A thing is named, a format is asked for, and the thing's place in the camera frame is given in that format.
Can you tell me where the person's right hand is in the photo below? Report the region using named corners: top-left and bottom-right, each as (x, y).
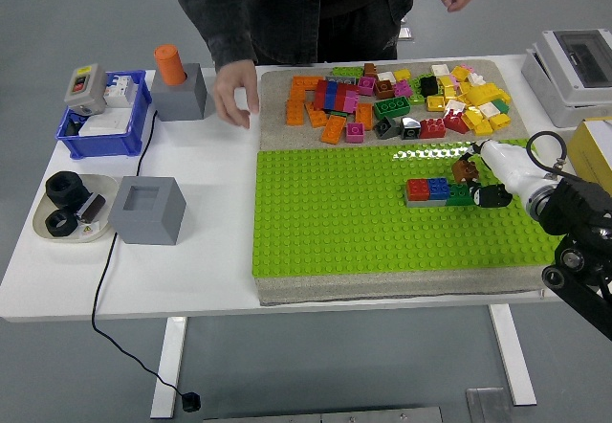
top-left (212, 60), bottom-right (260, 130)

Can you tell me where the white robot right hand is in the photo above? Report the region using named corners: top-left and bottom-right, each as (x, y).
top-left (457, 139), bottom-right (557, 210)

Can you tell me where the brown square toy brick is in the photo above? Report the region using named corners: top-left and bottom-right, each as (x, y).
top-left (451, 159), bottom-right (481, 186)

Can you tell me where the dark green long toy brick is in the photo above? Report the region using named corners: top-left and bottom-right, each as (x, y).
top-left (447, 182), bottom-right (479, 208)

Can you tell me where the orange long toy brick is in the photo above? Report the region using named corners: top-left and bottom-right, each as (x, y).
top-left (355, 102), bottom-right (374, 131)
top-left (285, 88), bottom-right (307, 126)
top-left (292, 76), bottom-right (325, 92)
top-left (305, 101), bottom-right (329, 128)
top-left (320, 115), bottom-right (346, 145)

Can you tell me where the blue square toy brick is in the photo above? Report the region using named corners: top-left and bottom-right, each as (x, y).
top-left (427, 177), bottom-right (450, 201)

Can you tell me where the large yellow toy brick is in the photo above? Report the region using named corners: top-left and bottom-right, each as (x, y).
top-left (464, 82), bottom-right (503, 107)

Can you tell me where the grey flat toy brick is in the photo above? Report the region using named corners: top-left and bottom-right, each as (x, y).
top-left (404, 198), bottom-right (448, 210)

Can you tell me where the black sloped toy brick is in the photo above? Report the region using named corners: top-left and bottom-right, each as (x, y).
top-left (400, 117), bottom-right (422, 141)

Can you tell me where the dark grey sloped toy brick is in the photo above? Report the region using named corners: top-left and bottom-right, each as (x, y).
top-left (374, 116), bottom-right (401, 140)

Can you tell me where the dark green hollow toy brick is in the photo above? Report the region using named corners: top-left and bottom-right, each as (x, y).
top-left (373, 99), bottom-right (411, 121)

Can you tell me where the lime green studded baseplate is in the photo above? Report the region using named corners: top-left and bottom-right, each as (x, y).
top-left (251, 138), bottom-right (570, 279)

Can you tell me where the grey-brown mat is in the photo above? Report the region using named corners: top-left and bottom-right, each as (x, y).
top-left (257, 58), bottom-right (558, 307)

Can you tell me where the grey block with round hole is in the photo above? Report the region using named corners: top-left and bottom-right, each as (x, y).
top-left (150, 62), bottom-right (215, 122)

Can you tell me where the orange plastic cylinder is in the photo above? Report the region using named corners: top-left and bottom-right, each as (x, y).
top-left (153, 43), bottom-right (187, 87)

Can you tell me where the yellow cardboard box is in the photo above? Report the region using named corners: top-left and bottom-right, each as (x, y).
top-left (566, 117), bottom-right (612, 193)

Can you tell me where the white circuit breaker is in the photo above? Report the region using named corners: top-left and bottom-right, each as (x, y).
top-left (103, 74), bottom-right (140, 107)

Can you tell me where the person's torso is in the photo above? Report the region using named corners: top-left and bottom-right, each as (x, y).
top-left (229, 0), bottom-right (418, 66)

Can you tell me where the blue plastic bin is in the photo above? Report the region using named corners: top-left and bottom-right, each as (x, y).
top-left (55, 69), bottom-right (153, 160)

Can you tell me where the cream oval tray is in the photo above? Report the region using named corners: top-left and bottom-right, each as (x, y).
top-left (32, 173), bottom-right (120, 242)

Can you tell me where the grey block with square recess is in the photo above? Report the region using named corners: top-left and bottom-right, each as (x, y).
top-left (107, 176), bottom-right (186, 247)

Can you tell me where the dark brown roller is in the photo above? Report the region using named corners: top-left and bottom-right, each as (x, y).
top-left (75, 193), bottom-right (107, 222)

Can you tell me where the white table leg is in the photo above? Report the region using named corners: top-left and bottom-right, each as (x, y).
top-left (488, 303), bottom-right (537, 406)
top-left (150, 317), bottom-right (187, 419)

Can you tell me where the large black hex nut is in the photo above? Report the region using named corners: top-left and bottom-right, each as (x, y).
top-left (45, 170), bottom-right (87, 210)

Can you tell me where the small black hex nut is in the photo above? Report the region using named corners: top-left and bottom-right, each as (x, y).
top-left (44, 209), bottom-right (78, 238)

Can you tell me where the long metal bar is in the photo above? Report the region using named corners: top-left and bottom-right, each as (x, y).
top-left (203, 406), bottom-right (445, 423)

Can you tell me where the grey electrical enclosure box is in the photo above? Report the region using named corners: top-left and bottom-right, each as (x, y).
top-left (520, 29), bottom-right (612, 128)

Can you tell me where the white wall switch plate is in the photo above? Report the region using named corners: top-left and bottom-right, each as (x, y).
top-left (77, 106), bottom-right (134, 137)

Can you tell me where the grey push-button switch box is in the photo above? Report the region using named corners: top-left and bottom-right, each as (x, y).
top-left (63, 62), bottom-right (107, 117)

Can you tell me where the square metal base plate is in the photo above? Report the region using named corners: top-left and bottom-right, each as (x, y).
top-left (466, 387), bottom-right (513, 423)

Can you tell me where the black power cord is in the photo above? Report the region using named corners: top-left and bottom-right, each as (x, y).
top-left (90, 109), bottom-right (188, 398)

